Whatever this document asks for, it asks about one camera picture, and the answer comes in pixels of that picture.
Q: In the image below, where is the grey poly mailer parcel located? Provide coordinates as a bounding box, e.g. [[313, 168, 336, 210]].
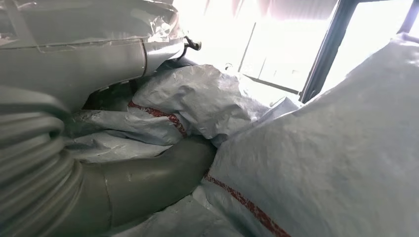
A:
[[64, 33, 419, 237]]

